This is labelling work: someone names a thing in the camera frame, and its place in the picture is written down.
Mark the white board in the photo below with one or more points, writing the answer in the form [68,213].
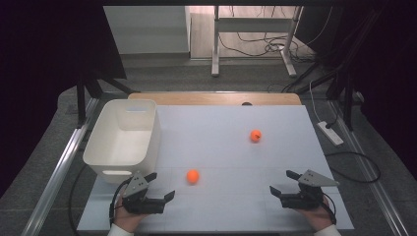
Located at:
[229,157]

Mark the dark table grommet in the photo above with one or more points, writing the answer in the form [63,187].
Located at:
[246,104]

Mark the person's left hand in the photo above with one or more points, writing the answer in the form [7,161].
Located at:
[126,221]

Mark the black curtain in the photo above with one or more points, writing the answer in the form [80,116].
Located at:
[387,65]
[39,65]

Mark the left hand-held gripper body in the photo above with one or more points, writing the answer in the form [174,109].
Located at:
[144,205]

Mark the white plastic basket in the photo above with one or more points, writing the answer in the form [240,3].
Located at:
[121,147]

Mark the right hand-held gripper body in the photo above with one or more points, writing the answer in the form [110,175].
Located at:
[305,198]

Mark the person's right hand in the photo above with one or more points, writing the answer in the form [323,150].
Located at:
[319,219]

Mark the black metal stand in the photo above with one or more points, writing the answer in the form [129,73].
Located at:
[81,101]
[348,101]

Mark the white metal desk frame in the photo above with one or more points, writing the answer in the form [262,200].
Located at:
[215,42]

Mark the orange ball with dark mark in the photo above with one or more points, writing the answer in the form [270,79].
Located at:
[255,136]

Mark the wooden table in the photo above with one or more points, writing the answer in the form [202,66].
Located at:
[196,98]

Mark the white cabinet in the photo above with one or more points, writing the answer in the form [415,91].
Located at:
[147,29]

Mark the aluminium floor rail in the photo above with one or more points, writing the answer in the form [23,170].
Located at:
[370,177]
[55,180]

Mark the white power strip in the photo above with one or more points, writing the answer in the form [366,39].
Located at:
[330,132]

